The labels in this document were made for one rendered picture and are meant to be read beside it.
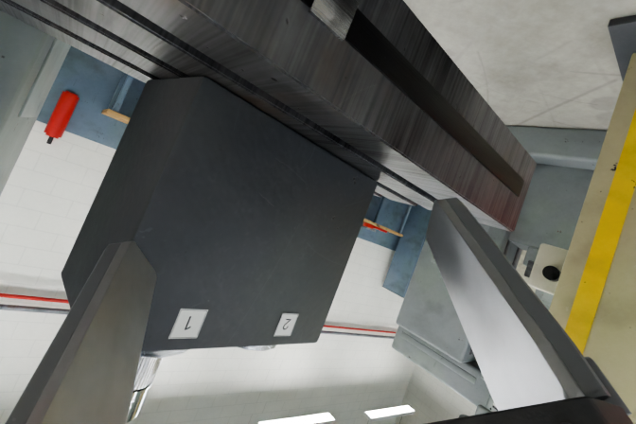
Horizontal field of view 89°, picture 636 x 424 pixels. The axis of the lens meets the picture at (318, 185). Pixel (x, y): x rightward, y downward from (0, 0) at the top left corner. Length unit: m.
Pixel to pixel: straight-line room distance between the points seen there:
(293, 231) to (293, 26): 0.18
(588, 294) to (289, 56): 1.36
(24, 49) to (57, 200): 3.96
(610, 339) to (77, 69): 4.57
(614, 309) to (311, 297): 1.20
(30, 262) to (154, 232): 4.53
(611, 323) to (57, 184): 4.53
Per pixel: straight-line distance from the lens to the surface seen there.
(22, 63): 0.63
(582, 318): 1.44
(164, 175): 0.23
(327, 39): 0.18
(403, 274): 7.20
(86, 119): 4.44
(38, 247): 4.69
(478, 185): 0.31
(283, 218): 0.28
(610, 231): 1.47
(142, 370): 0.33
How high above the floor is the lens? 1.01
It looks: 4 degrees down
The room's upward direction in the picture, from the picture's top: 159 degrees counter-clockwise
